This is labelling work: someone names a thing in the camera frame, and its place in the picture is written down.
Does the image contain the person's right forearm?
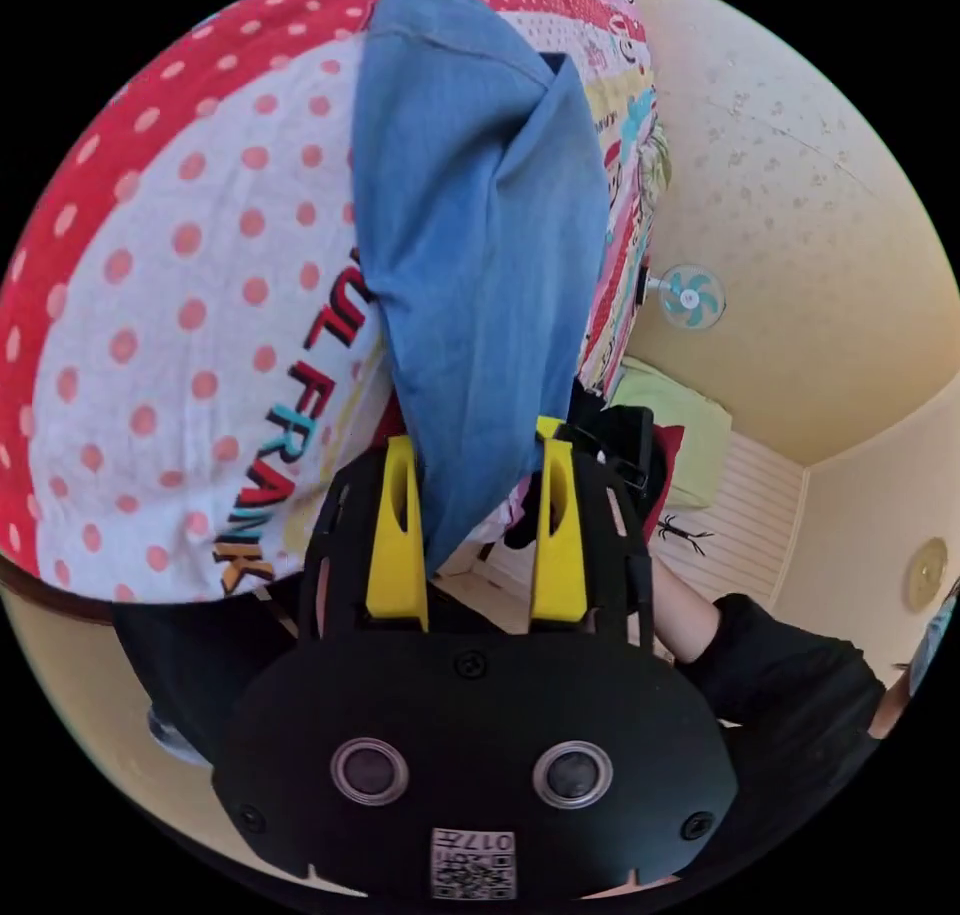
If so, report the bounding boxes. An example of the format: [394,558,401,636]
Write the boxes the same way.
[649,554,726,666]

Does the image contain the wall fan with teal blades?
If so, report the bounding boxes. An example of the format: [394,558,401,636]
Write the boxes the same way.
[643,263,728,332]

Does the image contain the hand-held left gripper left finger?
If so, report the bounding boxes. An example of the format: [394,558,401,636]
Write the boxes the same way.
[365,434,431,632]

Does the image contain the bed with printed dotted sheet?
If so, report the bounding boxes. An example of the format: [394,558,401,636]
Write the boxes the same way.
[0,0,673,605]

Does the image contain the light blue jeans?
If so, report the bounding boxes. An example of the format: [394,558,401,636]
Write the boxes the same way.
[350,0,613,580]

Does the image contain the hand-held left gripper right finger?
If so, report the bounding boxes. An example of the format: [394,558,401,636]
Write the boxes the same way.
[529,416,589,624]

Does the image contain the light green pillow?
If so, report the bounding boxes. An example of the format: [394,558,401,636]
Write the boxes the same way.
[608,355,734,512]

